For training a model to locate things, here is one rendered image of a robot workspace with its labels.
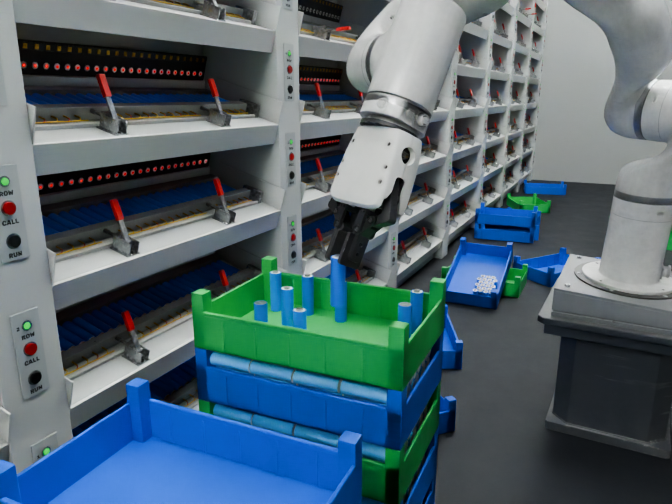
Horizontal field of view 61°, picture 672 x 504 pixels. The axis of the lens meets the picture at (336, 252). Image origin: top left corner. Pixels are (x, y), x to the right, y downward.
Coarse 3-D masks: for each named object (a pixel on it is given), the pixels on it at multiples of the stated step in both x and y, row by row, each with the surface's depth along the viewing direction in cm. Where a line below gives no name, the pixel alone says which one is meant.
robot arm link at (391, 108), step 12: (372, 96) 67; (384, 96) 66; (396, 96) 66; (372, 108) 67; (384, 108) 66; (396, 108) 66; (408, 108) 66; (420, 108) 67; (396, 120) 67; (408, 120) 66; (420, 120) 67; (420, 132) 68
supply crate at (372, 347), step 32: (256, 288) 91; (320, 288) 91; (352, 288) 88; (384, 288) 86; (224, 320) 75; (256, 320) 73; (320, 320) 87; (352, 320) 87; (384, 320) 87; (224, 352) 76; (256, 352) 74; (288, 352) 72; (320, 352) 70; (352, 352) 68; (384, 352) 66; (416, 352) 71; (384, 384) 67
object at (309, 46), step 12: (300, 12) 128; (300, 24) 129; (324, 24) 175; (336, 24) 182; (348, 24) 186; (300, 36) 130; (312, 36) 142; (300, 48) 133; (312, 48) 137; (324, 48) 142; (336, 48) 148; (348, 48) 154; (336, 60) 150
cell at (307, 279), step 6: (306, 276) 87; (312, 276) 87; (306, 282) 87; (312, 282) 88; (306, 288) 87; (312, 288) 88; (306, 294) 88; (312, 294) 88; (306, 300) 88; (312, 300) 88; (306, 306) 88; (312, 306) 89; (312, 312) 89
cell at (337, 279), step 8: (336, 256) 69; (336, 264) 69; (336, 272) 69; (344, 272) 69; (336, 280) 69; (344, 280) 70; (336, 288) 70; (344, 288) 70; (336, 296) 70; (344, 296) 70; (336, 304) 70; (344, 304) 71
